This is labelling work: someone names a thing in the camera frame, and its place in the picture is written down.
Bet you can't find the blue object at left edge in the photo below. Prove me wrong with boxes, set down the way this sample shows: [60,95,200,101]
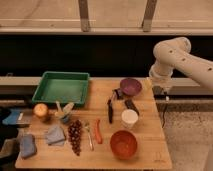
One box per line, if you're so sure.
[2,109,23,125]

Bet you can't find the metal fork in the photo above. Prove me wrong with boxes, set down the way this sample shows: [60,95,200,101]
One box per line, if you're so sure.
[84,122,94,151]

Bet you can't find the green plastic tray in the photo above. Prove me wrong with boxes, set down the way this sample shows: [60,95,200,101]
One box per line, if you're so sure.
[32,71,90,107]

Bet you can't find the orange red bowl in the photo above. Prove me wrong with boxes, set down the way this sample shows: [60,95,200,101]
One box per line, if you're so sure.
[110,130,138,160]

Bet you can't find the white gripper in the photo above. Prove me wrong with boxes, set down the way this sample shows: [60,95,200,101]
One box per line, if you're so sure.
[150,76,172,96]

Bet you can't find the blue sponge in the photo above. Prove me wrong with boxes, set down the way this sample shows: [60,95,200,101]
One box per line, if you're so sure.
[20,134,37,159]

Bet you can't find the black handled knife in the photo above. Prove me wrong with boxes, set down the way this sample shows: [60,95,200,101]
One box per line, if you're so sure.
[107,97,114,124]

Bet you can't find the yellow apple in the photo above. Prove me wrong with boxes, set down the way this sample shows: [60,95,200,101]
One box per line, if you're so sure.
[33,103,49,122]

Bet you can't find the red chili pepper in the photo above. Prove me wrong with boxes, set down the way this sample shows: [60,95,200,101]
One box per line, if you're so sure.
[95,119,103,144]

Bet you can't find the white paper cup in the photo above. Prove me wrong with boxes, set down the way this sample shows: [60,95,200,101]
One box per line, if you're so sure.
[121,109,138,129]

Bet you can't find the small black purple object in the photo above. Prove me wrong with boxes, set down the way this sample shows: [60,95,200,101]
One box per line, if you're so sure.
[114,88,124,100]

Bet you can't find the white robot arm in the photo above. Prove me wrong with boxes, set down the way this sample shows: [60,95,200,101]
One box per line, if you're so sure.
[149,37,213,91]

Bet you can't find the small cup with utensils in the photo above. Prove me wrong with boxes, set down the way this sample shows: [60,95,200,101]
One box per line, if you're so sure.
[55,101,74,124]

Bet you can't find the bunch of dark grapes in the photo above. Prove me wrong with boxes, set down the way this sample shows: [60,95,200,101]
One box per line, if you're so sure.
[68,120,82,156]

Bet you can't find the purple bowl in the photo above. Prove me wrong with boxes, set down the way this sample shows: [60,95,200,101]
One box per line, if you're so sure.
[120,78,142,96]

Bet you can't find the light blue cloth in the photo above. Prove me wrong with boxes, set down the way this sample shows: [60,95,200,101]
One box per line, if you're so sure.
[45,125,66,146]

